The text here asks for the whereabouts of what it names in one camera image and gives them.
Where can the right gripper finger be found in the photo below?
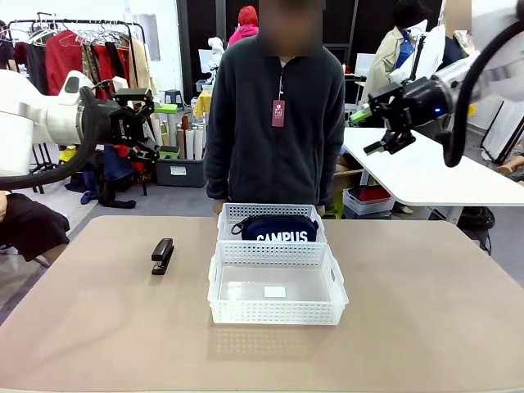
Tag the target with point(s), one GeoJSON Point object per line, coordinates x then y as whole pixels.
{"type": "Point", "coordinates": [378, 102]}
{"type": "Point", "coordinates": [397, 141]}

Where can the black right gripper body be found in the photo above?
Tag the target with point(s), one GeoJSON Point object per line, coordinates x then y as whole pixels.
{"type": "Point", "coordinates": [421, 102]}

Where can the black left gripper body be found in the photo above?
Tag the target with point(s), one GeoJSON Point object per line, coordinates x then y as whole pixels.
{"type": "Point", "coordinates": [123, 127]}

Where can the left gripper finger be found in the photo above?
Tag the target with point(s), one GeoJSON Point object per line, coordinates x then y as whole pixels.
{"type": "Point", "coordinates": [143, 152]}
{"type": "Point", "coordinates": [135, 97]}

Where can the black stapler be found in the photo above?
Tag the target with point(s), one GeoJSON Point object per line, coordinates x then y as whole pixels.
{"type": "Point", "coordinates": [161, 256]}

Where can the navy campus pencil case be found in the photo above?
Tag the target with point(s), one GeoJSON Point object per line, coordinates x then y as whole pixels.
{"type": "Point", "coordinates": [278, 227]}

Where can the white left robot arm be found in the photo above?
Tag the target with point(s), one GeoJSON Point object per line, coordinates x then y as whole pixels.
{"type": "Point", "coordinates": [24, 118]}

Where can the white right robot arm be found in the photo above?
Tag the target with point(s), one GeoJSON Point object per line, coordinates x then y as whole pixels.
{"type": "Point", "coordinates": [507, 88]}

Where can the person right hand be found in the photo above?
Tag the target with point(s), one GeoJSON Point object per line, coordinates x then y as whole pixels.
{"type": "Point", "coordinates": [217, 206]}

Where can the cardboard paper roll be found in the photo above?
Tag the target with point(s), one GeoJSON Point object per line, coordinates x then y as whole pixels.
{"type": "Point", "coordinates": [165, 133]}
{"type": "Point", "coordinates": [199, 143]}
{"type": "Point", "coordinates": [189, 143]}

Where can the beige hanging coat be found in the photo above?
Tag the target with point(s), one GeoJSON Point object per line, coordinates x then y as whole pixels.
{"type": "Point", "coordinates": [139, 65]}

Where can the mannequin in beige trench coat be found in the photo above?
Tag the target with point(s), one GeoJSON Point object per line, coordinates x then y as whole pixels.
{"type": "Point", "coordinates": [380, 69]}

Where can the dark plastic stool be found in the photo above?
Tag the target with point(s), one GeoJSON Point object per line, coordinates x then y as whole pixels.
{"type": "Point", "coordinates": [173, 98]}

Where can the white board panel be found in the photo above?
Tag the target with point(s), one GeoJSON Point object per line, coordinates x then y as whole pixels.
{"type": "Point", "coordinates": [368, 63]}

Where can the dark clothes pile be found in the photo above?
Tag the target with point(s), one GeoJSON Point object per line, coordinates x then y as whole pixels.
{"type": "Point", "coordinates": [110, 176]}

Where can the grey plastic storage bin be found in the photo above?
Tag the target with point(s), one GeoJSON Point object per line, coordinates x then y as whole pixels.
{"type": "Point", "coordinates": [180, 174]}

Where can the black tripod pole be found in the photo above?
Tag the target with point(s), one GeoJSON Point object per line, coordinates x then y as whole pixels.
{"type": "Point", "coordinates": [417, 57]}

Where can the white hanging coat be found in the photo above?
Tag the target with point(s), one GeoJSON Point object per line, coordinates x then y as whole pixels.
{"type": "Point", "coordinates": [430, 53]}

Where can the patterned brown hanging garment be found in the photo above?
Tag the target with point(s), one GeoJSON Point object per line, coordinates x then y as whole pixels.
{"type": "Point", "coordinates": [89, 61]}

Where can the mannequin in navy top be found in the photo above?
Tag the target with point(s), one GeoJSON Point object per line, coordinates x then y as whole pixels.
{"type": "Point", "coordinates": [454, 51]}

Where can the yellow cloth bundle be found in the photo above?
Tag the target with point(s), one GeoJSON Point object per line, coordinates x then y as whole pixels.
{"type": "Point", "coordinates": [201, 104]}

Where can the black metal clothes rack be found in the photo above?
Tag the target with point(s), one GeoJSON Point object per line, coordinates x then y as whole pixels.
{"type": "Point", "coordinates": [139, 30]}

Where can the white crate with red cloth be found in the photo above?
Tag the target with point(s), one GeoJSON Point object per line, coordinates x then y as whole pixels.
{"type": "Point", "coordinates": [366, 200]}

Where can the red hanging garment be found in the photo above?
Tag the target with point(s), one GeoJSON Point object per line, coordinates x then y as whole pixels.
{"type": "Point", "coordinates": [61, 61]}

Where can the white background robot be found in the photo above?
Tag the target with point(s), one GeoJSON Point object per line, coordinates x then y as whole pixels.
{"type": "Point", "coordinates": [215, 49]}

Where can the maroon hang tag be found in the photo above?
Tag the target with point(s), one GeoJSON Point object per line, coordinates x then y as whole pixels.
{"type": "Point", "coordinates": [279, 114]}

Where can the black hanging garment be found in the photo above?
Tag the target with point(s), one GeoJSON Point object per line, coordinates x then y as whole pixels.
{"type": "Point", "coordinates": [37, 67]}

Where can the white perforated plastic basket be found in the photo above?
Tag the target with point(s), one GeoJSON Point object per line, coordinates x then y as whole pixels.
{"type": "Point", "coordinates": [229, 210]}
{"type": "Point", "coordinates": [274, 313]}

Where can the person in dark fleece jacket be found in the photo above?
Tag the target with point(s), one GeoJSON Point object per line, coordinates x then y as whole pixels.
{"type": "Point", "coordinates": [254, 143]}

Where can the bystander in red hood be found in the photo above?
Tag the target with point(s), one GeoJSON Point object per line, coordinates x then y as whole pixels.
{"type": "Point", "coordinates": [242, 28]}

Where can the seated person in dark skirt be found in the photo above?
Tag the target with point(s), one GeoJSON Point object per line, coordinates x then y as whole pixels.
{"type": "Point", "coordinates": [28, 229]}

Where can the white sticker in basket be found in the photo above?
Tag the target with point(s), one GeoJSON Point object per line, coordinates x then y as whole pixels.
{"type": "Point", "coordinates": [274, 292]}

